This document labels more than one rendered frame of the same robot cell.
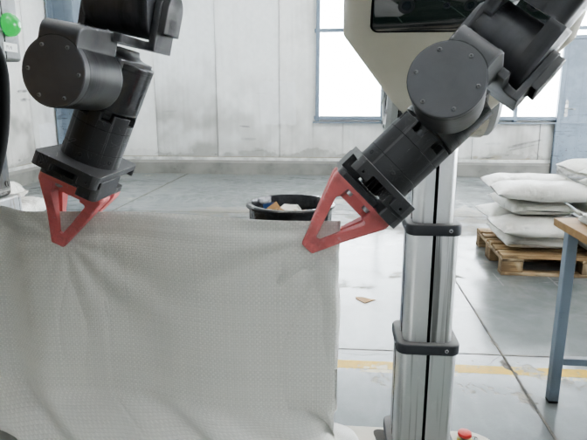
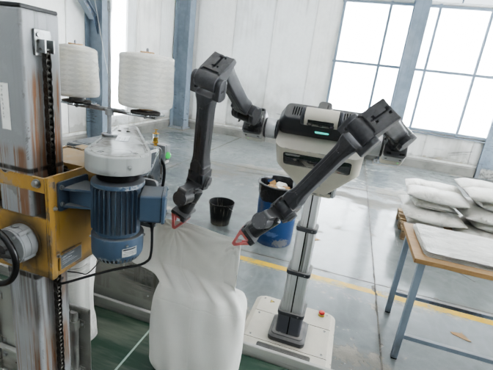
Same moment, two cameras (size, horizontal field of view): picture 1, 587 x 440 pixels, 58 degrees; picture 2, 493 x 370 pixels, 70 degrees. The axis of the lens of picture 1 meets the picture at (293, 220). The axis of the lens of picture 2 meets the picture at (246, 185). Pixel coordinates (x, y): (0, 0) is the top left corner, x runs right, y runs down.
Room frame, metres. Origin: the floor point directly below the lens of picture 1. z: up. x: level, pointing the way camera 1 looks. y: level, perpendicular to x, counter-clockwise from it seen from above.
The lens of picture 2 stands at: (-0.69, -0.24, 1.67)
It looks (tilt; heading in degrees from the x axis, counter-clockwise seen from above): 17 degrees down; 10
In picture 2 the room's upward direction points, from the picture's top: 7 degrees clockwise
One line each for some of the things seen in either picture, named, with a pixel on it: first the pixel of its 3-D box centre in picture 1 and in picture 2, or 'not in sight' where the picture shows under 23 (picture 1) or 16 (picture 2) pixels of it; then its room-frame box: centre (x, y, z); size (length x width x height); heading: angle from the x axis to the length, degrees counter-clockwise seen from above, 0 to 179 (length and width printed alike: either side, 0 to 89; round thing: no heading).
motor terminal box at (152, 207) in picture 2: not in sight; (153, 207); (0.24, 0.19, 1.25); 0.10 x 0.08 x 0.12; 20
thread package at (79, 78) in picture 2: not in sight; (75, 70); (0.37, 0.55, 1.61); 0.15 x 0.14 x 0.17; 85
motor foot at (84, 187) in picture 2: not in sight; (85, 194); (0.18, 0.38, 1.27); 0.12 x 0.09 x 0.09; 175
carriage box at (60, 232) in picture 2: not in sight; (60, 205); (0.25, 0.53, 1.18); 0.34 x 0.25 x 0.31; 175
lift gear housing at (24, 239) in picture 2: not in sight; (15, 243); (0.07, 0.52, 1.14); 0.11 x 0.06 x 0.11; 85
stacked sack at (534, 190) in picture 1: (543, 190); (436, 195); (3.67, -1.75, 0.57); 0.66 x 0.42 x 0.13; 78
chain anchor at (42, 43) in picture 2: not in sight; (45, 43); (0.15, 0.47, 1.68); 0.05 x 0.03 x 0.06; 175
